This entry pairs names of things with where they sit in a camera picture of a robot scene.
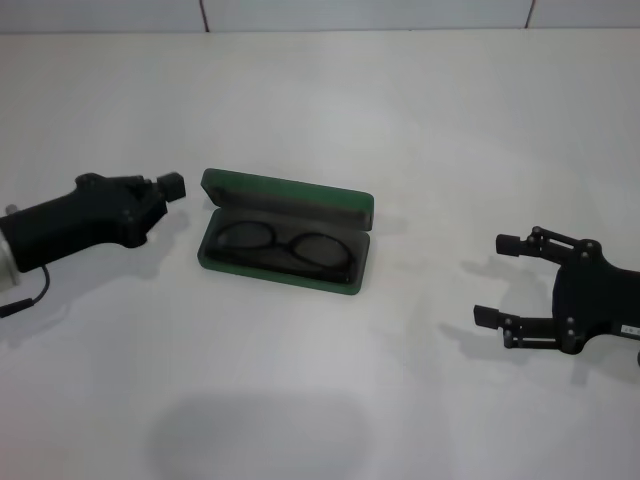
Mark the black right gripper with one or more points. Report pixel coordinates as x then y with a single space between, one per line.
600 295

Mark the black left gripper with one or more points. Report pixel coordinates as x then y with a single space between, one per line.
75 220

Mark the green glasses case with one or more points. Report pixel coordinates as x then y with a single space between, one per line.
290 200

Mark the black glasses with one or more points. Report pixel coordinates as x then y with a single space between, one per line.
287 244

